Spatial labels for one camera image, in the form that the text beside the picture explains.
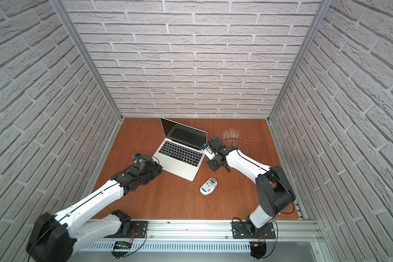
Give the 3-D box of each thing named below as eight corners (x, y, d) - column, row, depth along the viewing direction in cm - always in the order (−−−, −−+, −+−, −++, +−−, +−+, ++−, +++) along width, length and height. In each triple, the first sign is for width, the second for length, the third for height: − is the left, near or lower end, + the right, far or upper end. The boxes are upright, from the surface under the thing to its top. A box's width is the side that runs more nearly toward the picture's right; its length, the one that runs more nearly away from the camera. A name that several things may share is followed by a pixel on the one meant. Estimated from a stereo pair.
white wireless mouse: (198, 191, 87) (198, 188, 85) (211, 177, 92) (211, 175, 90) (206, 198, 85) (206, 196, 82) (219, 184, 90) (219, 182, 87)
